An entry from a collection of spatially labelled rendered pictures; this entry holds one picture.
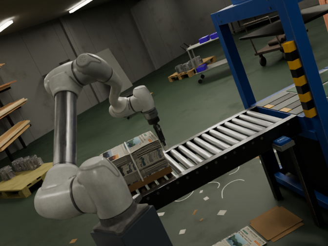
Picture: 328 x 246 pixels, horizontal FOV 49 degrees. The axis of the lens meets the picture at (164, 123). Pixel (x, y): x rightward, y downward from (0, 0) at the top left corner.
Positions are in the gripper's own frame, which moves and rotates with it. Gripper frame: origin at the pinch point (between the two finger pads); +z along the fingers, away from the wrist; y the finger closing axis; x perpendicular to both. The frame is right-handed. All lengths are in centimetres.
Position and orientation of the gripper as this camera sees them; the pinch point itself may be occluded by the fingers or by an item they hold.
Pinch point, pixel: (164, 145)
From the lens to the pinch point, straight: 230.3
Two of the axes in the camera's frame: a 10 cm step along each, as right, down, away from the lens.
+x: 8.8, -4.4, 1.7
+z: 3.9, 8.9, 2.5
